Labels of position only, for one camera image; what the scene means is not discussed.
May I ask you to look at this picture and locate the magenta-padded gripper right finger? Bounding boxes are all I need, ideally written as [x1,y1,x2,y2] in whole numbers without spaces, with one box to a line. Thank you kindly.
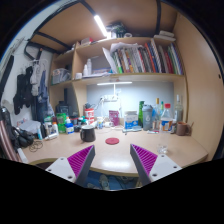
[129,143,183,187]

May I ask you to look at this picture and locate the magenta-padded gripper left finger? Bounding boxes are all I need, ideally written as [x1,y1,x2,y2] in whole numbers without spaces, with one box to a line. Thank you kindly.
[45,144,96,188]

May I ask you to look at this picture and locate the clear water bottle red cap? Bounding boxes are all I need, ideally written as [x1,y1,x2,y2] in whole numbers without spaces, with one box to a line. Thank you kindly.
[160,103,174,134]

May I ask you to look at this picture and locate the small clear glass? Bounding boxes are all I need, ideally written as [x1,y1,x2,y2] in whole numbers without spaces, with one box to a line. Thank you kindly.
[156,143,169,155]

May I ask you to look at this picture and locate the black mug white inside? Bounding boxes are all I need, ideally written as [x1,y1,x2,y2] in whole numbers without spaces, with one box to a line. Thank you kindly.
[79,124,97,143]

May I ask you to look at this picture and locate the light blue hairbrush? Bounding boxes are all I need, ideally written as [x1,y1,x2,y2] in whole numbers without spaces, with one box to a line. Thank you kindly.
[122,128,143,134]

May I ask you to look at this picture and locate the white bottle blue cap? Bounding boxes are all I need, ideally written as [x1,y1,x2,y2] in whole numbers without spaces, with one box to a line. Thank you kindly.
[65,117,75,135]

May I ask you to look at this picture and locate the flat round red coaster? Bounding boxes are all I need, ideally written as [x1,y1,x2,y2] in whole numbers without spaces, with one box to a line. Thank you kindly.
[105,137,120,146]

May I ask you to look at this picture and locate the green container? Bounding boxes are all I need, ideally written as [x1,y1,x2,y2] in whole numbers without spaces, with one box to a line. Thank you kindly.
[55,112,68,134]

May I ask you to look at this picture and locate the clear bottle yellow cap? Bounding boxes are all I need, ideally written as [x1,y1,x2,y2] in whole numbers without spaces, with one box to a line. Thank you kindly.
[153,97,163,131]

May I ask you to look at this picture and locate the brown mug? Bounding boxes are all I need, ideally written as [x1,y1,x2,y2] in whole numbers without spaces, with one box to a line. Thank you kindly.
[175,121,192,137]

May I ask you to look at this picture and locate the green bottle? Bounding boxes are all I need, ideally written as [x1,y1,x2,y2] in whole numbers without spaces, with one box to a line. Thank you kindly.
[138,100,146,128]

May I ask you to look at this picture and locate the red and white canister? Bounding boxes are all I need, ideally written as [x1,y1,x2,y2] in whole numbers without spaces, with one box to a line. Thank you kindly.
[84,108,95,125]

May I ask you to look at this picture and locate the pink packet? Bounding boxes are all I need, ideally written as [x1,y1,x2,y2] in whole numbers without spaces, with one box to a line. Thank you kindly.
[108,110,120,127]

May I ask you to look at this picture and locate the black bag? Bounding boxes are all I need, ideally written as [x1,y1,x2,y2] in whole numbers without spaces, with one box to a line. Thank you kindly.
[54,100,70,117]

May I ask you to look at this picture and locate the tall clear glass bottle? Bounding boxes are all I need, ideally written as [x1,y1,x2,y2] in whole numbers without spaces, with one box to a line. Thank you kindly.
[173,94,184,124]

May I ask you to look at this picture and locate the white light bar under shelf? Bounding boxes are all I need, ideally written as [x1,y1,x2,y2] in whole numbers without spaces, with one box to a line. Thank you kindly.
[96,81,133,86]

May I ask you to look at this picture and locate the hanging dark clothes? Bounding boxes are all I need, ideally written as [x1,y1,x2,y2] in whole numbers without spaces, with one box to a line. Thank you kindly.
[13,59,52,121]

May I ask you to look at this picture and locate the ceiling light strip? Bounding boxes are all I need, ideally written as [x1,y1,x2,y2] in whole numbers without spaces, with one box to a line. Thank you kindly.
[93,14,109,38]

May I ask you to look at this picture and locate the coiled black cable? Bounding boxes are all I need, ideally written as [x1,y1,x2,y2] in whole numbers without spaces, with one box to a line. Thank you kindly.
[29,139,44,153]

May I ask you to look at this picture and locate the white wall power strip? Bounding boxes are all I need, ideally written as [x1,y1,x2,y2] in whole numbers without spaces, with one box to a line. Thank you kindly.
[101,94,119,103]

